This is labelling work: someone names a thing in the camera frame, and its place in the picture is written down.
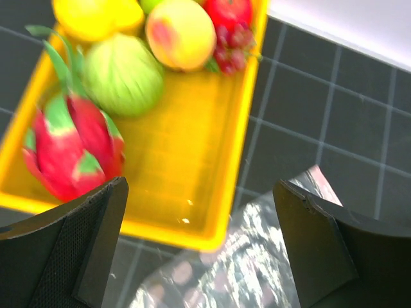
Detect green cabbage toy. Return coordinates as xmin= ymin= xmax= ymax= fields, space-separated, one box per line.
xmin=82 ymin=33 xmax=164 ymax=117

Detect orange peach toy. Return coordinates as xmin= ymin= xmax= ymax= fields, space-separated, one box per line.
xmin=145 ymin=1 xmax=216 ymax=72

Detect black grid cutting mat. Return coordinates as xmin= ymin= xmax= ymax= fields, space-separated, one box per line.
xmin=1 ymin=1 xmax=410 ymax=307

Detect yellow lemon toy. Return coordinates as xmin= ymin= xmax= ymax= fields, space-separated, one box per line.
xmin=51 ymin=0 xmax=144 ymax=43

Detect red apple toy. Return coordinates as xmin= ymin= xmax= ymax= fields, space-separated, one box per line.
xmin=203 ymin=0 xmax=253 ymax=31

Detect pink polka dot zip bag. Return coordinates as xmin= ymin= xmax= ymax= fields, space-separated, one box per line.
xmin=128 ymin=165 xmax=344 ymax=308

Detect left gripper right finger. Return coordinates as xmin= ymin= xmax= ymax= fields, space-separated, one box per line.
xmin=273 ymin=180 xmax=410 ymax=307

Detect dark red grapes toy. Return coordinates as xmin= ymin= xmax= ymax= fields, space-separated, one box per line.
xmin=205 ymin=22 xmax=262 ymax=74

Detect green lime toy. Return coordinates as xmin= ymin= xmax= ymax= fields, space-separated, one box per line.
xmin=139 ymin=0 xmax=163 ymax=15

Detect red dragon fruit toy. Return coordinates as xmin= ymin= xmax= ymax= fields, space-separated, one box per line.
xmin=23 ymin=25 xmax=125 ymax=202

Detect yellow plastic tray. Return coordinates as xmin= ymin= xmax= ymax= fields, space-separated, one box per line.
xmin=1 ymin=1 xmax=267 ymax=250

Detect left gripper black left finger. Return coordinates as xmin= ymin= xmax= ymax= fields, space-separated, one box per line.
xmin=1 ymin=176 xmax=128 ymax=307

